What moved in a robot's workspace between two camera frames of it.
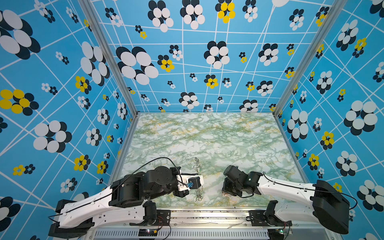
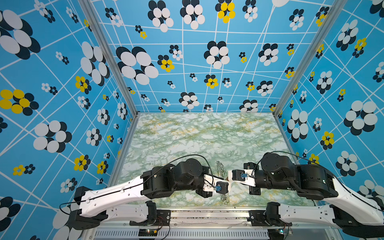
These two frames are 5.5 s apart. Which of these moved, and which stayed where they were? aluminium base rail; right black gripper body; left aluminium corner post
Moved: right black gripper body
Stayed: left aluminium corner post; aluminium base rail
